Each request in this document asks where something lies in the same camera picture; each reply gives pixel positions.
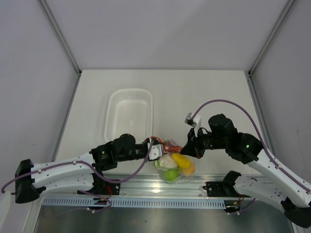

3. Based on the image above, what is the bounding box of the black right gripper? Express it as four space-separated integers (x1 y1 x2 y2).
180 126 228 159

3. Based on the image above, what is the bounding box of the yellow pepper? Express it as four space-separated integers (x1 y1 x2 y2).
172 153 191 169

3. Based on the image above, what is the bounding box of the orange apricot fruit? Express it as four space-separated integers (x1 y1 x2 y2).
181 164 195 176

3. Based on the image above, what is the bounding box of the clear zip bag orange zipper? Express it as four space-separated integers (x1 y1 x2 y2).
144 136 195 183

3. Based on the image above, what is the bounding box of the white cauliflower with green leaves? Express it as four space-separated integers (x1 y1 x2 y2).
155 155 178 170

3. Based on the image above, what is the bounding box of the green apple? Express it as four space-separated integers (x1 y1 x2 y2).
162 168 179 182

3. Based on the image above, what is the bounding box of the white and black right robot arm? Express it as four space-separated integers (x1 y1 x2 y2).
181 113 311 228

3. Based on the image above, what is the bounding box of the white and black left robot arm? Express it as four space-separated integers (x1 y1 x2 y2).
14 134 162 204

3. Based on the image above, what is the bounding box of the white perforated plastic basket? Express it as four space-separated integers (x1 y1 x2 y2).
104 88 153 143

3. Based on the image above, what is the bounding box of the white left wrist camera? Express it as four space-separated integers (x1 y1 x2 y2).
147 143 164 161

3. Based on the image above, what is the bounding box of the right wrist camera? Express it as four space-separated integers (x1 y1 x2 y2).
185 113 202 135

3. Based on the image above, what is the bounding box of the aluminium mounting rail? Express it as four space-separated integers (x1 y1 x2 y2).
32 172 297 200

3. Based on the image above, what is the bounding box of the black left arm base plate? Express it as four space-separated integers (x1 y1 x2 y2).
82 174 121 196

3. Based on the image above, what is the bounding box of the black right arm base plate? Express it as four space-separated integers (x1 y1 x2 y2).
203 171 241 198

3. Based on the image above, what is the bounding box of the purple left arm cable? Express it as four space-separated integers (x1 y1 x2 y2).
0 140 155 214

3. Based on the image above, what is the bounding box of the white slotted cable duct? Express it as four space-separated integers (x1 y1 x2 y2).
42 196 226 209

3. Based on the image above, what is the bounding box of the right aluminium frame post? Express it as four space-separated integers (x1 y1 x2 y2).
248 0 298 78

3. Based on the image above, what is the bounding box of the aluminium frame post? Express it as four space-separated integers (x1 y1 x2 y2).
248 0 298 78
37 0 82 77

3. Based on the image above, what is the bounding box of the left aluminium frame post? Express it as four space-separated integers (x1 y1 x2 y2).
37 0 82 77

